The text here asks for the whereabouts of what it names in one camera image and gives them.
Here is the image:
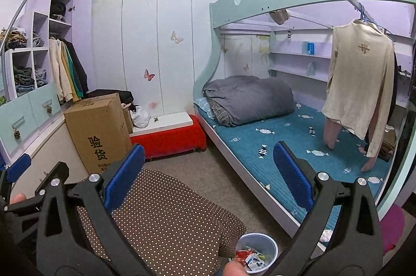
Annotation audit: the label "translucent trash bin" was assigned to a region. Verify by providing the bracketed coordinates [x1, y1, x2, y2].
[233, 233, 278, 275]

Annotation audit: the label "person's left hand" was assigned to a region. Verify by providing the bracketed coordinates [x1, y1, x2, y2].
[10, 194, 27, 204]

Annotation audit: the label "person's right hand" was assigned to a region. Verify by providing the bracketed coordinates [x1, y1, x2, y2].
[222, 261, 248, 276]

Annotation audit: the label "teal candy print mattress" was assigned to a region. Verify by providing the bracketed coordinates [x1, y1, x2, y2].
[194, 101, 391, 236]

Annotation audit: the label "teal drawer cabinet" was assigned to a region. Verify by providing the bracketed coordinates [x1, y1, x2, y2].
[1, 82, 61, 165]

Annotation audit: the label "brown cardboard box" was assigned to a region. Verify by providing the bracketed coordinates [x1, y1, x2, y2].
[64, 94, 132, 174]

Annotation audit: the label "pink hanging garment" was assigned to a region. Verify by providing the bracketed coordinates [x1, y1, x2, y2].
[322, 118, 377, 172]

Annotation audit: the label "white bag on bench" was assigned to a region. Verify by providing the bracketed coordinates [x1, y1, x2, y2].
[131, 106, 150, 129]

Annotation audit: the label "red storage bench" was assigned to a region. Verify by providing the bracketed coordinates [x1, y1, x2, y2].
[131, 115, 207, 161]

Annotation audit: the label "magenta stool cushion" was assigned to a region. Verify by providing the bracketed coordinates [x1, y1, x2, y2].
[380, 204, 405, 255]

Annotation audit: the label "grey folded duvet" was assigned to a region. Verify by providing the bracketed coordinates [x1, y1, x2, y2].
[202, 75, 295, 127]

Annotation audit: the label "beige hanging sweater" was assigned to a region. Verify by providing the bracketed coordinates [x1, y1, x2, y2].
[322, 20, 395, 158]

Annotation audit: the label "hanging clothes on rack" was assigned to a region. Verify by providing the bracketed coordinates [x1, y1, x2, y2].
[49, 37, 89, 103]

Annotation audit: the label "white wardrobe doors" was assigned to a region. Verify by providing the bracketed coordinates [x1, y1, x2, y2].
[90, 0, 217, 116]

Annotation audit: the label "purple cube shelf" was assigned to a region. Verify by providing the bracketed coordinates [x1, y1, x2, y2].
[3, 0, 94, 98]

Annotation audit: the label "teal bunk bed frame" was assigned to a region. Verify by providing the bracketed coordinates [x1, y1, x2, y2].
[191, 0, 416, 247]

